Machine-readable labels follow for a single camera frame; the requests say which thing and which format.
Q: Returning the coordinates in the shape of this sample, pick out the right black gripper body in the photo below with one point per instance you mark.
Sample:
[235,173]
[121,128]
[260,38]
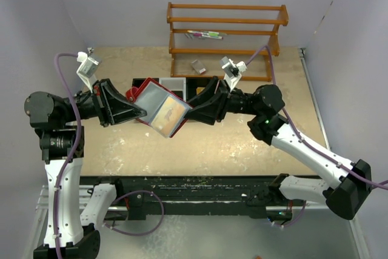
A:
[224,88]

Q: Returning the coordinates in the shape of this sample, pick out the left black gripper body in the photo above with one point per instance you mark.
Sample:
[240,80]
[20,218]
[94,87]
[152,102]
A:
[102,107]

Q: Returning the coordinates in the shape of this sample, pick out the red leather card holder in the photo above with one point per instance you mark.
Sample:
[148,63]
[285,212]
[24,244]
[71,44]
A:
[165,111]

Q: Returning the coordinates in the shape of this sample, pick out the clear plastic card sleeve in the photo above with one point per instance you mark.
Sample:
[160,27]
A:
[151,99]

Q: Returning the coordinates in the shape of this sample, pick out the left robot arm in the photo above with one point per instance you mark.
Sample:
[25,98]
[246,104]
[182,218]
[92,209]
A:
[72,232]

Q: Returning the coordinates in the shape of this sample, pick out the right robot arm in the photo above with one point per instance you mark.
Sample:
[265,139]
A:
[341,184]

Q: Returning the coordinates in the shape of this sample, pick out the yellow card stack in tray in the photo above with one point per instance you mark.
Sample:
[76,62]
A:
[199,90]

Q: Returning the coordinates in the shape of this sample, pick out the tan card in holder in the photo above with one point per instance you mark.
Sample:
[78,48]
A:
[169,116]

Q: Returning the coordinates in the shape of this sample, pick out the black and white organiser tray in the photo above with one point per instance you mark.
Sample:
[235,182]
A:
[183,88]

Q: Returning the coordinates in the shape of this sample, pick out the small grey box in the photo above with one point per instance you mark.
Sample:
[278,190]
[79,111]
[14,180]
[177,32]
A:
[198,67]

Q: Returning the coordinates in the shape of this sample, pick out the bundle of coloured pens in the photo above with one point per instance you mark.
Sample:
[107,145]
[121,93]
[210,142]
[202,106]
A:
[205,35]

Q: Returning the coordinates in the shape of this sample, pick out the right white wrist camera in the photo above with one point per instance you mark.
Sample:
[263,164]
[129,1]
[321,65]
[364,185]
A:
[232,72]

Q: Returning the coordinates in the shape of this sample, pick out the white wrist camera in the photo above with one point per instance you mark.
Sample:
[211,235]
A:
[87,68]
[232,72]

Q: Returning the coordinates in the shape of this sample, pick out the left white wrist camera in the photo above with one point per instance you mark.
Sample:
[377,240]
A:
[87,68]

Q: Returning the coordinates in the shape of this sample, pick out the aluminium frame rail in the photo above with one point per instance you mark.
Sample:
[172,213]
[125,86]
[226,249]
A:
[104,197]

